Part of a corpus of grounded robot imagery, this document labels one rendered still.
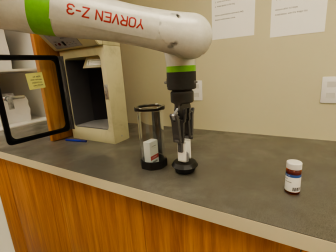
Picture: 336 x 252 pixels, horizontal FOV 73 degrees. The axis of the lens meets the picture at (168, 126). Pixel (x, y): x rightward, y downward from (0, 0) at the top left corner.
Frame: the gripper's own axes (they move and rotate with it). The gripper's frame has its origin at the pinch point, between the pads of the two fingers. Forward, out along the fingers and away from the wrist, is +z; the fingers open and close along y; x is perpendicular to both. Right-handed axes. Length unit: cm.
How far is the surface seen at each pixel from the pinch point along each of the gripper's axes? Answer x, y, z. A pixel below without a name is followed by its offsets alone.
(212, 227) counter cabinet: 15.0, 13.8, 15.6
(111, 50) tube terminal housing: -46, -17, -37
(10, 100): -77, 16, -18
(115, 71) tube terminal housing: -46, -18, -28
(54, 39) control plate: -69, -5, -44
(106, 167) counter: -28.6, 9.6, 7.7
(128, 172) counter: -17.8, 9.3, 7.7
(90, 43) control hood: -50, -9, -40
